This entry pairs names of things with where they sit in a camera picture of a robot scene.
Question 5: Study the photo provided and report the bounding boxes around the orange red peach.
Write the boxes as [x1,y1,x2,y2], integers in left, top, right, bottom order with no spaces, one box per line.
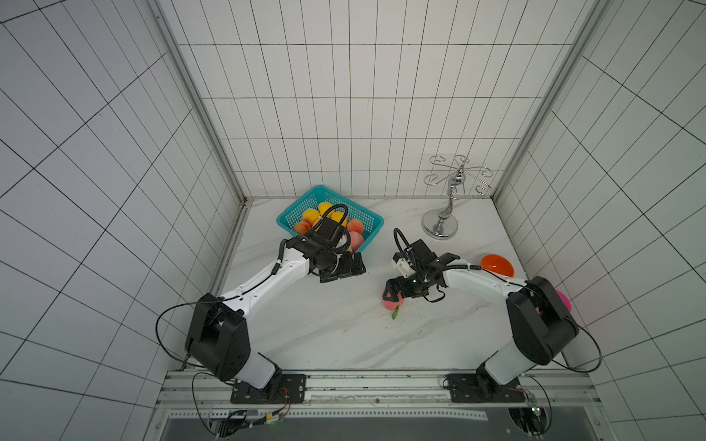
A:
[292,220,312,235]
[347,219,365,235]

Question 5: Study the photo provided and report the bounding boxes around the pink peach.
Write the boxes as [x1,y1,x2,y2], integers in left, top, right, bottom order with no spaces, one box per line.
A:
[349,231,364,252]
[382,299,404,321]

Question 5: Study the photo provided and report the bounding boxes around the yellow peach red spot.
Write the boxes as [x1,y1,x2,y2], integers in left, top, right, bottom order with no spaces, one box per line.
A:
[302,209,321,227]

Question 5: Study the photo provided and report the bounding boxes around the yellow peach top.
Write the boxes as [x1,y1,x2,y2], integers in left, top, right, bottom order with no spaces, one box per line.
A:
[327,211,349,226]

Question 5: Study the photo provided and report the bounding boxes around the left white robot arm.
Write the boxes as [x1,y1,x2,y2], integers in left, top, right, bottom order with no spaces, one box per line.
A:
[185,219,366,393]

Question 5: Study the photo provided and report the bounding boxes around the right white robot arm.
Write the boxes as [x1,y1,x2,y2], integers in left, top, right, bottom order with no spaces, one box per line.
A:
[382,240,579,389]

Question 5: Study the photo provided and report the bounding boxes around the teal plastic basket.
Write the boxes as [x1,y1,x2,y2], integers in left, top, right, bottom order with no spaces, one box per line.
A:
[276,185,384,253]

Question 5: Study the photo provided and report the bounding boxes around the silver metal cup rack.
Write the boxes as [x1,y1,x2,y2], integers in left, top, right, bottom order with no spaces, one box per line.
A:
[421,154,495,240]

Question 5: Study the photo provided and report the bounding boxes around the orange plastic bowl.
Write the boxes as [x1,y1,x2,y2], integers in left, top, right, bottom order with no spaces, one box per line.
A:
[481,255,515,277]

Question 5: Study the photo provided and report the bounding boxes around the pink plastic goblet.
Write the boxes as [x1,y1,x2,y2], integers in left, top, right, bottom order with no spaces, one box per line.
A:
[556,290,573,313]

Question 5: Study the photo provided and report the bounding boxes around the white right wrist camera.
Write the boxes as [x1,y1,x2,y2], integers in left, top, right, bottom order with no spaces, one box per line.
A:
[392,254,415,277]

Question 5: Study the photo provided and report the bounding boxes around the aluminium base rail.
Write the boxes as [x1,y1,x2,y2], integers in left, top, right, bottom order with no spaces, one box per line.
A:
[156,369,604,422]

